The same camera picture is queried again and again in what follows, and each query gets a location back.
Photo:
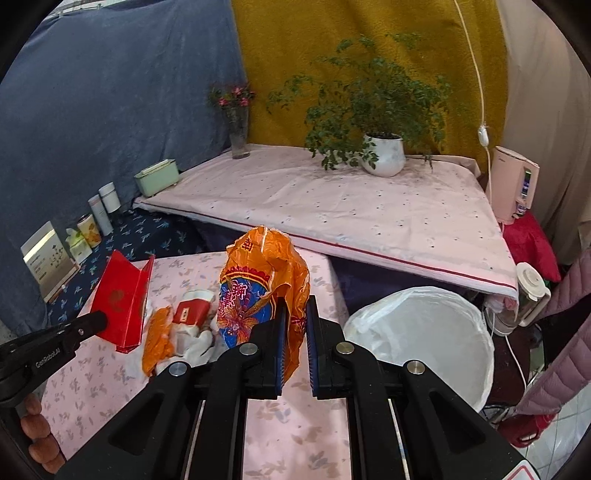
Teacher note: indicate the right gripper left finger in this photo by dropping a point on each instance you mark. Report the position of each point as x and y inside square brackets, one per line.
[250, 371]

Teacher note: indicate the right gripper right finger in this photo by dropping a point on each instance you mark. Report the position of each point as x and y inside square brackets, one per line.
[341, 369]

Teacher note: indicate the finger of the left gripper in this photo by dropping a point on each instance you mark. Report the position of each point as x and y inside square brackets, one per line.
[30, 360]

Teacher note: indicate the orange plastic wrapper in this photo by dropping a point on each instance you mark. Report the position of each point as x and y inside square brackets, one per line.
[157, 346]

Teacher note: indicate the orange printed plastic bag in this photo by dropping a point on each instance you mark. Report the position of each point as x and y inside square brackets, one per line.
[263, 268]

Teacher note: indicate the red envelope box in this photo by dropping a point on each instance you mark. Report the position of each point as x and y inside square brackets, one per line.
[121, 296]

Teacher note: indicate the white lined trash bin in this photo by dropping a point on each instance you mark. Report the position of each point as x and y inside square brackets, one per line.
[433, 325]

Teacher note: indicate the left human hand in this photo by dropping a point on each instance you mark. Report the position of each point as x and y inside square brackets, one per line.
[44, 448]

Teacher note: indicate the white crumpled tissue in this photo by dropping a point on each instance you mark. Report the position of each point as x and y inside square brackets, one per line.
[194, 345]

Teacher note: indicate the pink leaf-print tablecloth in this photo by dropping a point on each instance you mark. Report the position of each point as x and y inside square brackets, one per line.
[113, 422]

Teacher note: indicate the white product box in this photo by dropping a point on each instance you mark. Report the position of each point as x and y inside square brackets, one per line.
[48, 261]

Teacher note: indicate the small green tissue pack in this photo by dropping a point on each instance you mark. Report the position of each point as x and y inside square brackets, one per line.
[78, 246]

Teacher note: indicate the orange floral paper cup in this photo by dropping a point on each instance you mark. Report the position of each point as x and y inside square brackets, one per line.
[89, 230]

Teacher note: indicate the navy floral cloth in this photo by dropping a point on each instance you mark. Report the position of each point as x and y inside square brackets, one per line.
[140, 234]

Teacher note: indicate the tall white tube bottle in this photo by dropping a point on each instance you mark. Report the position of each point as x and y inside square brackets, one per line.
[100, 215]

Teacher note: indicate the white electric kettle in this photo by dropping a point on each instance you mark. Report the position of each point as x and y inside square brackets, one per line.
[504, 314]

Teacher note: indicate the pink white-dotted tablecloth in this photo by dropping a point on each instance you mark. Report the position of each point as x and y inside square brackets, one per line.
[432, 219]

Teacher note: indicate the white cylindrical jar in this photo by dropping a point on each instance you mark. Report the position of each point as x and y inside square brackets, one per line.
[109, 198]

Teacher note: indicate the red object on floor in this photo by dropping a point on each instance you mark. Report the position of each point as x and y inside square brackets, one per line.
[522, 430]

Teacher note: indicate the mint green tissue box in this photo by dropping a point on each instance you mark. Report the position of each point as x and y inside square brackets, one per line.
[155, 178]

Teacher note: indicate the red cloth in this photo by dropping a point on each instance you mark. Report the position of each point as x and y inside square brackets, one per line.
[528, 243]

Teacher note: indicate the pink padded jacket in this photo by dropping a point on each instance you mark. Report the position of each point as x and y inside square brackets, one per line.
[565, 325]

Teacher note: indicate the pink water dispenser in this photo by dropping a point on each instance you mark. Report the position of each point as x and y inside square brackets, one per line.
[512, 185]

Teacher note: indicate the potted green plant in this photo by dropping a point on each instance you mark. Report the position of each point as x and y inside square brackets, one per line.
[366, 98]

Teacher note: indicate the glass vase with flowers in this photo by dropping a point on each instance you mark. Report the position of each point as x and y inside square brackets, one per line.
[234, 102]

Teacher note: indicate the blue fabric backdrop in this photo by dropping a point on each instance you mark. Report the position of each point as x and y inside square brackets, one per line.
[93, 97]

